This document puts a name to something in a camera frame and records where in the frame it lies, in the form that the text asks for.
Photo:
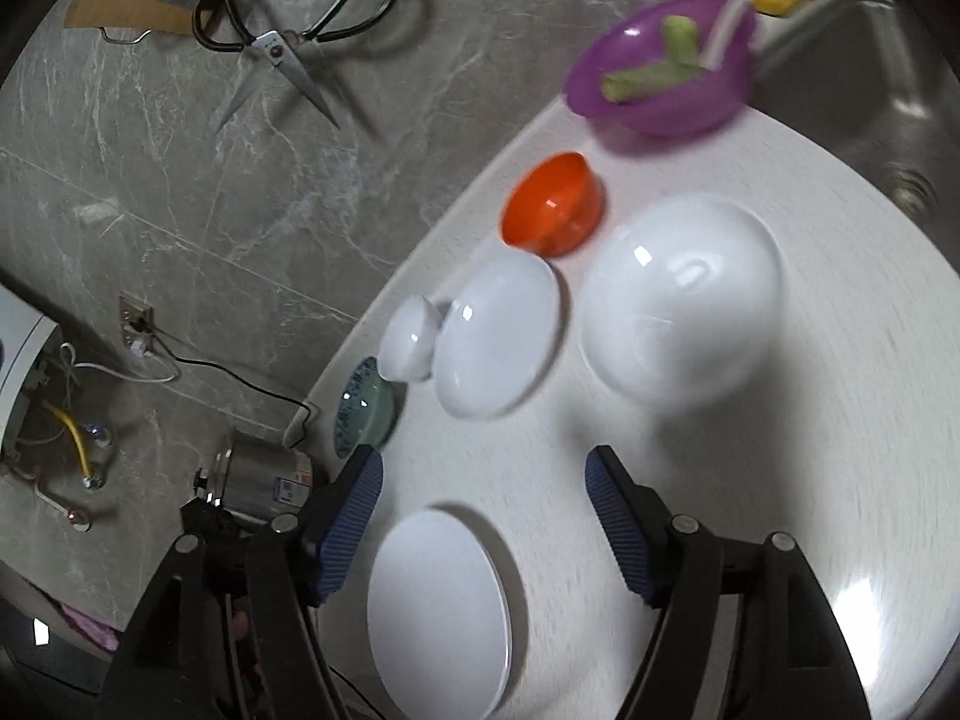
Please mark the sink drain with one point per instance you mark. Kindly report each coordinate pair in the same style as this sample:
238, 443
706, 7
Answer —
912, 193

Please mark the large white plate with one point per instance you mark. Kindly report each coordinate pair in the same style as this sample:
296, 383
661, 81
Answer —
683, 303

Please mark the green blue patterned bowl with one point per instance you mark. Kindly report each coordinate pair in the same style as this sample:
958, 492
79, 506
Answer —
366, 411

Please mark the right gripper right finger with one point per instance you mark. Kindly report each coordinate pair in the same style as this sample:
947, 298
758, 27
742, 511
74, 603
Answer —
633, 518

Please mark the kitchen scissors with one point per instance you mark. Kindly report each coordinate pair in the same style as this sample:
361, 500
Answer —
218, 26

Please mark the purple plastic bowl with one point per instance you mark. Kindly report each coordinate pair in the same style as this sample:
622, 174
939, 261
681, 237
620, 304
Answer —
704, 103

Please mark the stainless steel rice cooker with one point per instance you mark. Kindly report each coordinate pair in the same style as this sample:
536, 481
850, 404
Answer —
254, 479

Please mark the white rice paddle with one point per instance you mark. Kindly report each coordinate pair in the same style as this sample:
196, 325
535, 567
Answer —
721, 33

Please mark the orange plastic bowl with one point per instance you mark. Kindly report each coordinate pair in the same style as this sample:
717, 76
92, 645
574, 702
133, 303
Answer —
555, 208

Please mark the white water heater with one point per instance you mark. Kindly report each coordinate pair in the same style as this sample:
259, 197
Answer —
28, 336

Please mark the stainless steel sink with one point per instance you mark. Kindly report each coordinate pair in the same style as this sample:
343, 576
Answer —
864, 80

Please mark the small white bowl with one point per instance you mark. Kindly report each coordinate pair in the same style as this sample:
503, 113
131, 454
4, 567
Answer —
408, 341

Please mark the wall power socket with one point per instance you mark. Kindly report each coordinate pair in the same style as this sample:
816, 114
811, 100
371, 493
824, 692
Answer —
137, 319

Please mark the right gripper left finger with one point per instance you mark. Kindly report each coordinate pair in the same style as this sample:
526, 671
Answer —
335, 520

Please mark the medium white plate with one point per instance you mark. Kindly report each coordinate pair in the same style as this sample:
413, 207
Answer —
497, 337

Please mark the small white plate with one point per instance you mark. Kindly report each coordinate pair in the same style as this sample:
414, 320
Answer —
438, 620

